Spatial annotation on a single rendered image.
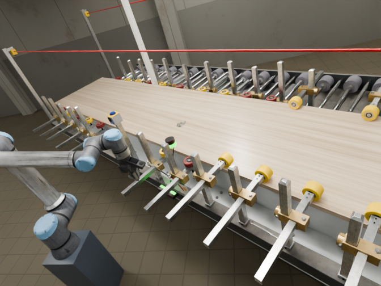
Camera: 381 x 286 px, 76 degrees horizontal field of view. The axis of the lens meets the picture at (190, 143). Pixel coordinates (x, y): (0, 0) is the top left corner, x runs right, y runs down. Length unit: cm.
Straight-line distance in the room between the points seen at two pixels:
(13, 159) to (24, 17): 511
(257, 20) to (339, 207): 423
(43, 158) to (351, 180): 153
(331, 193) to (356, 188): 11
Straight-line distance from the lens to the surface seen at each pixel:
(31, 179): 182
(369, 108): 180
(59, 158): 142
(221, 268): 216
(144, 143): 169
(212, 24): 510
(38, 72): 681
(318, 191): 126
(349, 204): 132
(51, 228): 183
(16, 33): 670
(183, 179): 156
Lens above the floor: 191
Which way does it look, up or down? 35 degrees down
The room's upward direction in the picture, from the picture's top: 18 degrees counter-clockwise
